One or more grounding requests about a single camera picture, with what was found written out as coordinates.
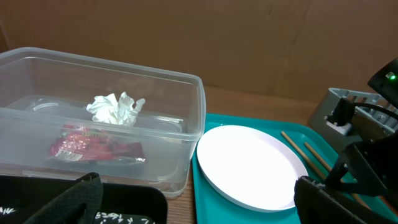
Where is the large white plate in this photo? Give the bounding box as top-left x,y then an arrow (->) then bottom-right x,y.
196,125 -> 308,213

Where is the wooden chopstick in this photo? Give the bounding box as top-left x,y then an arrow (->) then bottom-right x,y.
304,142 -> 332,180
281,131 -> 370,209

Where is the grey dishwasher rack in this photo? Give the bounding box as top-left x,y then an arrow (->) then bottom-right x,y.
308,88 -> 397,152

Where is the red snack wrapper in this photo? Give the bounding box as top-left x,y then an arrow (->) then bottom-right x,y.
48,124 -> 146,166

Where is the white tissue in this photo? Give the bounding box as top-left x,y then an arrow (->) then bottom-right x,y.
86,92 -> 146,126

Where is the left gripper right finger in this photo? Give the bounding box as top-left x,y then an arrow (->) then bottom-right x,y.
294,176 -> 395,224

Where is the clear plastic bin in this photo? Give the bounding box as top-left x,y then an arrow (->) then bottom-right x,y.
1,47 -> 206,197

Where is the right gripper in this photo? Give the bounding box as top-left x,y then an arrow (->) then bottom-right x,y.
325,98 -> 397,208

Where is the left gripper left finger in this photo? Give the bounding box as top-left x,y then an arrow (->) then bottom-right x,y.
23,172 -> 103,223

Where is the pile of rice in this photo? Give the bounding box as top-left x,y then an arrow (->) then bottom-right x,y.
1,207 -> 156,224

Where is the black tray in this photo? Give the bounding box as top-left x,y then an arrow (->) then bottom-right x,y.
1,175 -> 168,223

